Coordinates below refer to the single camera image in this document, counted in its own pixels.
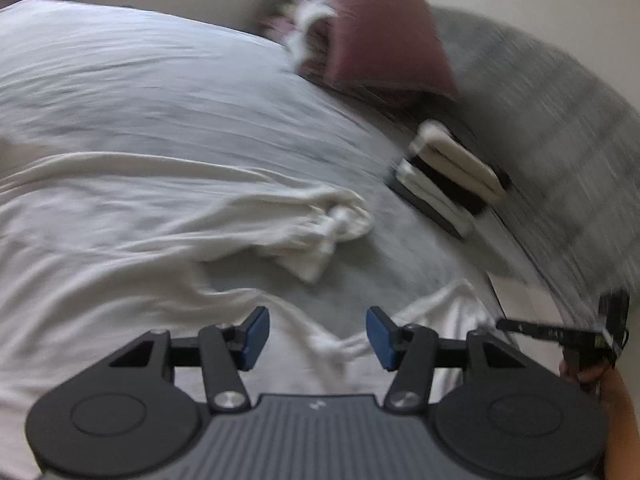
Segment pink pillow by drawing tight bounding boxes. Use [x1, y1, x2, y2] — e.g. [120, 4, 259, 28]
[320, 0, 461, 101]

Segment white pants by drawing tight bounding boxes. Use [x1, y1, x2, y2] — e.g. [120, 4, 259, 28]
[0, 152, 506, 480]

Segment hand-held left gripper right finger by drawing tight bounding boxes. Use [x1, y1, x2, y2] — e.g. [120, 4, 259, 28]
[366, 306, 526, 413]

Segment folded white garment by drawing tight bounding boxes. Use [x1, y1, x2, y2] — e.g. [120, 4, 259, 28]
[396, 162, 476, 237]

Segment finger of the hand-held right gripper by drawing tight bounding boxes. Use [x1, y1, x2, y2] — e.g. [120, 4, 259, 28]
[496, 317, 601, 342]

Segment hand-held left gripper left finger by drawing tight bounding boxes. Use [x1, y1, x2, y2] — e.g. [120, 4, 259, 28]
[109, 306, 271, 413]

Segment white flat board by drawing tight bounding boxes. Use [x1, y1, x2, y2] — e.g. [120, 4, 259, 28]
[487, 272, 566, 322]

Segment folded black garment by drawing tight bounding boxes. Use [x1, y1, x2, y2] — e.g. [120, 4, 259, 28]
[400, 156, 495, 217]

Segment grey sheeted bed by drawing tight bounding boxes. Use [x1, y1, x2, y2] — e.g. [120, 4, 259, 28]
[0, 0, 566, 411]

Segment folded grey garment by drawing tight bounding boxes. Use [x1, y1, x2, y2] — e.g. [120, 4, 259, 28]
[387, 174, 466, 241]

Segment person's right forearm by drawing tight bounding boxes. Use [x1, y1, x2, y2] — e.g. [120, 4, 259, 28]
[597, 367, 640, 480]

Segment person's right hand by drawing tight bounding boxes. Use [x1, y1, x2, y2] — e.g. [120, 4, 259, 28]
[559, 360, 608, 401]

